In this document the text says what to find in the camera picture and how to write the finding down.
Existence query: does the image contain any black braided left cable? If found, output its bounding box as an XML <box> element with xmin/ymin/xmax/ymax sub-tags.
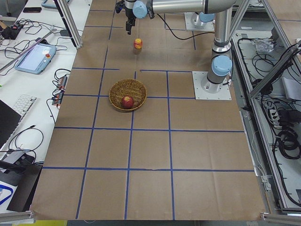
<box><xmin>155</xmin><ymin>13</ymin><xmax>217</xmax><ymax>40</ymax></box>

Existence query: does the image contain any aluminium frame post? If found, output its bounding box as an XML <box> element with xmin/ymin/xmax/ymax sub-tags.
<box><xmin>54</xmin><ymin>0</ymin><xmax>83</xmax><ymax>49</ymax></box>

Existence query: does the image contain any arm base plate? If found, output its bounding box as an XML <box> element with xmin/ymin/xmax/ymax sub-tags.
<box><xmin>192</xmin><ymin>71</ymin><xmax>231</xmax><ymax>101</ymax></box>
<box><xmin>184</xmin><ymin>12</ymin><xmax>214</xmax><ymax>32</ymax></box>

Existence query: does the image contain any dark red apple in basket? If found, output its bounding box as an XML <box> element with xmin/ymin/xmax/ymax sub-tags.
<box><xmin>121</xmin><ymin>95</ymin><xmax>134</xmax><ymax>109</ymax></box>

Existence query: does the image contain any woven wicker basket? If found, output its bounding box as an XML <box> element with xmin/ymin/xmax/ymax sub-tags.
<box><xmin>109</xmin><ymin>79</ymin><xmax>147</xmax><ymax>112</ymax></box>

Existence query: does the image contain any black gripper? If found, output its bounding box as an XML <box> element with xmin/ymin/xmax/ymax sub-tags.
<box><xmin>115</xmin><ymin>0</ymin><xmax>135</xmax><ymax>35</ymax></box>

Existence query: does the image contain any blue teach pendant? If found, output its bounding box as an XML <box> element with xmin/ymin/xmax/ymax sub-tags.
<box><xmin>14</xmin><ymin>44</ymin><xmax>56</xmax><ymax>74</ymax></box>

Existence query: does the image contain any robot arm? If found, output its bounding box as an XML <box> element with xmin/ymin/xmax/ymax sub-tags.
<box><xmin>190</xmin><ymin>12</ymin><xmax>215</xmax><ymax>27</ymax></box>
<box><xmin>115</xmin><ymin>0</ymin><xmax>235</xmax><ymax>94</ymax></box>

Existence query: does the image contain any black laptop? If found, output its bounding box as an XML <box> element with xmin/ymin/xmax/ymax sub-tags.
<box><xmin>0</xmin><ymin>100</ymin><xmax>21</xmax><ymax>147</ymax></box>

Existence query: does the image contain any red yellow apple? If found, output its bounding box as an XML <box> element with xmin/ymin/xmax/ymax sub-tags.
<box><xmin>133</xmin><ymin>38</ymin><xmax>143</xmax><ymax>49</ymax></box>

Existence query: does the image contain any black phone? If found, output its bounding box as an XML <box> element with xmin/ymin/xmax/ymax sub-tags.
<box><xmin>23</xmin><ymin>7</ymin><xmax>42</xmax><ymax>13</ymax></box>

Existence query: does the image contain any white keyboard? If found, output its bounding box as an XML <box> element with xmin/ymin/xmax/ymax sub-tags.
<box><xmin>12</xmin><ymin>94</ymin><xmax>37</xmax><ymax>117</ymax></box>

